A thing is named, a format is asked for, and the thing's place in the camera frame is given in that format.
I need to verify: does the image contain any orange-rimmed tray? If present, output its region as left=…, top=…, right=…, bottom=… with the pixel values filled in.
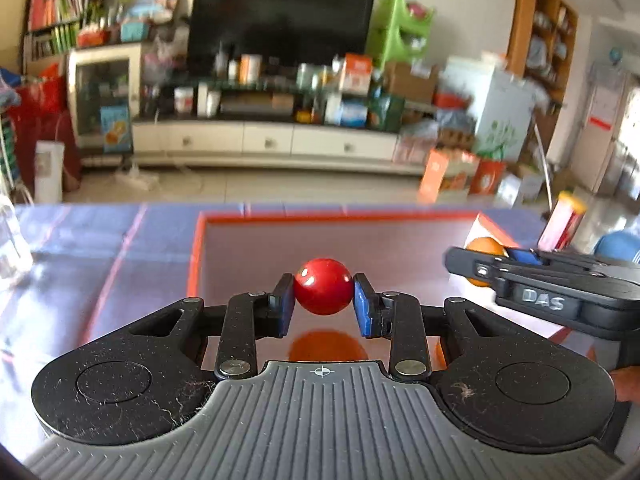
left=186, top=210, right=576, bottom=376

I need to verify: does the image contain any person's right hand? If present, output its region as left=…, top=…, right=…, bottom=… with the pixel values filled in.
left=613, top=367, right=640, bottom=404

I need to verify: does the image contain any orange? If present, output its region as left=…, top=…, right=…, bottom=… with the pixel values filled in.
left=464, top=236, right=507, bottom=289

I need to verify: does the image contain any pink can with yellow lid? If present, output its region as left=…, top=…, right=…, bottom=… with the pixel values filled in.
left=539, top=190, right=589, bottom=252

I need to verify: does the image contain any white television cabinet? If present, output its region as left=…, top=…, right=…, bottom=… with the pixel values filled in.
left=131, top=80, right=401, bottom=167

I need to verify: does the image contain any wooden display shelf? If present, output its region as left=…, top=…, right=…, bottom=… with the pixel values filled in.
left=505, top=0, right=580, bottom=112

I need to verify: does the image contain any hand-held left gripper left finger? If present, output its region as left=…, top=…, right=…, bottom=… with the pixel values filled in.
left=130, top=273, right=297, bottom=381

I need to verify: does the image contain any blue checked tablecloth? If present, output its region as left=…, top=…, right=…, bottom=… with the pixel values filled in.
left=0, top=202, right=551, bottom=461

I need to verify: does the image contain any dark bookshelf with books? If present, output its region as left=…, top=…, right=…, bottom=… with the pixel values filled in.
left=22, top=0, right=124, bottom=64

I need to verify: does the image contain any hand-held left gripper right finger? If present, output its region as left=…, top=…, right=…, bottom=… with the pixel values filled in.
left=353, top=273, right=523, bottom=382

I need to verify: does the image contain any blue snack packet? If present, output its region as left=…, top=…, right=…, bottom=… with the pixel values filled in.
left=99, top=104, right=134, bottom=154

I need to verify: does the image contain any black flat television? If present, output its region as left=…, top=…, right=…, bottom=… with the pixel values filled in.
left=188, top=0, right=379, bottom=69

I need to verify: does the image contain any green plastic storage rack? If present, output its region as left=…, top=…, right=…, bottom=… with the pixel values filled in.
left=367, top=0, right=435, bottom=74

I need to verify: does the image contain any red shopping bag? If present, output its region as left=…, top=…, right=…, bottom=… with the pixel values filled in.
left=10, top=62, right=84, bottom=192

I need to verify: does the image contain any white paper bag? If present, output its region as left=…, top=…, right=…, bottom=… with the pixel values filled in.
left=34, top=139, right=66, bottom=205

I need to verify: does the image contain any beige standing air conditioner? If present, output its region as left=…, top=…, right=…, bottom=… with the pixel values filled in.
left=0, top=0, right=34, bottom=61

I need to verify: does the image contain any orange and white carton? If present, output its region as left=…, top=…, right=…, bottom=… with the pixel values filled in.
left=417, top=147, right=479, bottom=205

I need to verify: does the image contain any blue ball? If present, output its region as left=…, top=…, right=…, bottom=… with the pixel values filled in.
left=594, top=230, right=640, bottom=266

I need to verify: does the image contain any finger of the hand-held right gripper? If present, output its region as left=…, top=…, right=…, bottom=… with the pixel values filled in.
left=510, top=248, right=606, bottom=270
left=444, top=246, right=508, bottom=288

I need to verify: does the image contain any small red apple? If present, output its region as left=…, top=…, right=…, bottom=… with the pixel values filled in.
left=293, top=258, right=354, bottom=316

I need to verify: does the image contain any white glass-door cabinet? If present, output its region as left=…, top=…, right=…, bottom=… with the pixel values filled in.
left=67, top=42, right=144, bottom=151

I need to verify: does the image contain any broom with black base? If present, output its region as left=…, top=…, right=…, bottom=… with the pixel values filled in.
left=531, top=122, right=557, bottom=217

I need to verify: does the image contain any brown cardboard box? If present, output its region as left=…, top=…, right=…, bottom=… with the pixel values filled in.
left=382, top=61, right=441, bottom=105

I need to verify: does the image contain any clear plastic bottle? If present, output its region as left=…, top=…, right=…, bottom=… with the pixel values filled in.
left=0, top=194, right=34, bottom=287

